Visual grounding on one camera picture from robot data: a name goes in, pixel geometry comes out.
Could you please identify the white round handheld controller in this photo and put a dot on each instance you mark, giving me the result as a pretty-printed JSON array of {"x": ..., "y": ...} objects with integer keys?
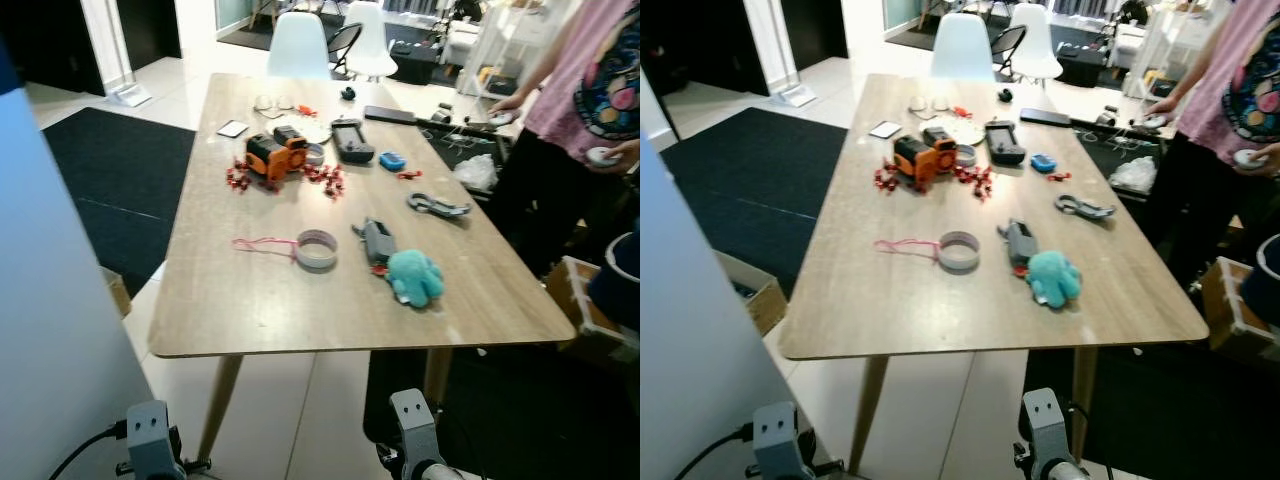
[
  {"x": 599, "y": 156},
  {"x": 1246, "y": 158},
  {"x": 1155, "y": 122},
  {"x": 500, "y": 120}
]

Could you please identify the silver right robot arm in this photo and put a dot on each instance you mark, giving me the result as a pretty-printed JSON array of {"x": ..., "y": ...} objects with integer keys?
[
  {"x": 442, "y": 473},
  {"x": 1070, "y": 473}
]

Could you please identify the person's right hand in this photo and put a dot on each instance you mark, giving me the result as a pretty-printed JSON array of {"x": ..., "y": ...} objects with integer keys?
[
  {"x": 1163, "y": 105},
  {"x": 507, "y": 104}
]

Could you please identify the person's left hand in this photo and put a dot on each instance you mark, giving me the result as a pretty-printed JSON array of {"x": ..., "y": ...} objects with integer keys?
[
  {"x": 624, "y": 154},
  {"x": 1268, "y": 153}
]

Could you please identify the black floor rug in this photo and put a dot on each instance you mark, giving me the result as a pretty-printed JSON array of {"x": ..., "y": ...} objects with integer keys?
[
  {"x": 1180, "y": 420},
  {"x": 120, "y": 190},
  {"x": 540, "y": 420},
  {"x": 760, "y": 190}
]

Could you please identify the light wooden table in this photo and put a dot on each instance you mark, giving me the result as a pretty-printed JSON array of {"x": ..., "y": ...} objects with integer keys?
[
  {"x": 940, "y": 315},
  {"x": 300, "y": 310}
]

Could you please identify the teal plush toy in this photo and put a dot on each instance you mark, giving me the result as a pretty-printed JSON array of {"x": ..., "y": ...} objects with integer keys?
[
  {"x": 1053, "y": 278},
  {"x": 415, "y": 277}
]

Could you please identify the large grey tape roll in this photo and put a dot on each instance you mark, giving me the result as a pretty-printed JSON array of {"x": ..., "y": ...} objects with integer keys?
[
  {"x": 316, "y": 260},
  {"x": 958, "y": 262}
]

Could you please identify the cardboard box with white lining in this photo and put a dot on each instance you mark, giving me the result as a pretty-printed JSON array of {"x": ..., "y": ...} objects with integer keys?
[
  {"x": 570, "y": 300},
  {"x": 1225, "y": 300}
]

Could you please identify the grey metal pliers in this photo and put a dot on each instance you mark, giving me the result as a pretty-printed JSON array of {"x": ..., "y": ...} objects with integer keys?
[
  {"x": 440, "y": 207},
  {"x": 1088, "y": 209}
]

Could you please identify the red small plastic pieces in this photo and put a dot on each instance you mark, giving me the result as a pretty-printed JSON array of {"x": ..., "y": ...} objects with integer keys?
[
  {"x": 886, "y": 182},
  {"x": 975, "y": 182},
  {"x": 326, "y": 180},
  {"x": 238, "y": 180}
]

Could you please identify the dark blue bin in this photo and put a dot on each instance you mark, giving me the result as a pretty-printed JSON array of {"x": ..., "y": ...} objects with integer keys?
[
  {"x": 618, "y": 285},
  {"x": 1263, "y": 285}
]

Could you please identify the blue small case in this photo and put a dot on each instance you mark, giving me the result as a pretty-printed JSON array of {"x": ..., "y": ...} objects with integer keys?
[
  {"x": 392, "y": 161},
  {"x": 1044, "y": 162}
]

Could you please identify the clear plastic bag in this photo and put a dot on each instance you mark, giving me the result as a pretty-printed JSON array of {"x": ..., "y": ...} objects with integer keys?
[
  {"x": 1132, "y": 175},
  {"x": 475, "y": 172}
]

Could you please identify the small brown cardboard box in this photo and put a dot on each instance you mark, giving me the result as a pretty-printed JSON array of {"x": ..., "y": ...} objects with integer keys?
[
  {"x": 765, "y": 305},
  {"x": 120, "y": 295}
]

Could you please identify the small grey tape roll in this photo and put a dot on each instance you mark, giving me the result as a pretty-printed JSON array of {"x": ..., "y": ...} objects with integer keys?
[
  {"x": 315, "y": 156},
  {"x": 966, "y": 157}
]

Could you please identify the black handheld game controller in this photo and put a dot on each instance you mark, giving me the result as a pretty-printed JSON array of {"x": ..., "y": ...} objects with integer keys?
[
  {"x": 352, "y": 142},
  {"x": 1005, "y": 144}
]

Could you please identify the black tray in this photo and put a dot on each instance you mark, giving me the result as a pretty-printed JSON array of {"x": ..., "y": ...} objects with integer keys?
[
  {"x": 1095, "y": 145},
  {"x": 445, "y": 145}
]

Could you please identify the orange and black device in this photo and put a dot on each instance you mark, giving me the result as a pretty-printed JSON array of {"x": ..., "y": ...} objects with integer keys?
[
  {"x": 272, "y": 152},
  {"x": 920, "y": 156}
]

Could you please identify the white board panel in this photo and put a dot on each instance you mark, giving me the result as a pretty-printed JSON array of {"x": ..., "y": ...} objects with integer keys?
[
  {"x": 50, "y": 300},
  {"x": 685, "y": 330}
]

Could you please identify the white round plate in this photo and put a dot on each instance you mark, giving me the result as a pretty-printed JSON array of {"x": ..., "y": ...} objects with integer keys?
[
  {"x": 970, "y": 130},
  {"x": 320, "y": 131}
]

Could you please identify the black flat bar device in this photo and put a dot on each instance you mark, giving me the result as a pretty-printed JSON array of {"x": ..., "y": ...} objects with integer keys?
[
  {"x": 1045, "y": 116},
  {"x": 390, "y": 114}
]

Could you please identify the small silver cup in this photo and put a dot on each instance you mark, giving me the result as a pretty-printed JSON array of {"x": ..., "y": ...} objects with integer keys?
[
  {"x": 441, "y": 114},
  {"x": 1106, "y": 116}
]

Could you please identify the white square card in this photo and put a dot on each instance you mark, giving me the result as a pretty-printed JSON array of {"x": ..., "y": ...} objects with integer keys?
[
  {"x": 885, "y": 129},
  {"x": 232, "y": 128}
]

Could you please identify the clear glasses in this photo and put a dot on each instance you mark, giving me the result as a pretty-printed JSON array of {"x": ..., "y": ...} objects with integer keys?
[
  {"x": 264, "y": 102},
  {"x": 918, "y": 103}
]

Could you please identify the white shell chair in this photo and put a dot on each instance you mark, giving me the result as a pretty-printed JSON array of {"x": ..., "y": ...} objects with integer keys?
[
  {"x": 962, "y": 50},
  {"x": 298, "y": 50},
  {"x": 1036, "y": 40},
  {"x": 371, "y": 40}
]

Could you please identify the person in pink shirt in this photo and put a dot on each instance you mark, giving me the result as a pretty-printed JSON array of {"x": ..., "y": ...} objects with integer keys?
[
  {"x": 1235, "y": 85},
  {"x": 585, "y": 75}
]

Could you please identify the white pillar with base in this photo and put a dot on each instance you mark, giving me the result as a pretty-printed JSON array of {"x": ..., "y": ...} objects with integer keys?
[
  {"x": 105, "y": 45},
  {"x": 772, "y": 45}
]

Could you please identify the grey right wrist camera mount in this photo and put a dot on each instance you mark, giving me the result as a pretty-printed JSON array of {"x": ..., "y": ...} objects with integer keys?
[
  {"x": 1047, "y": 430},
  {"x": 414, "y": 430}
]

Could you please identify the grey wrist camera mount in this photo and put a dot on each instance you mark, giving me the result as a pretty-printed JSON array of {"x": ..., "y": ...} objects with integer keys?
[
  {"x": 1047, "y": 430},
  {"x": 780, "y": 440},
  {"x": 414, "y": 430},
  {"x": 150, "y": 440}
]

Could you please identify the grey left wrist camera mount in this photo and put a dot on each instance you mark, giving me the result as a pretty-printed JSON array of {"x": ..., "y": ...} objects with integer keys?
[
  {"x": 780, "y": 440},
  {"x": 150, "y": 440}
]

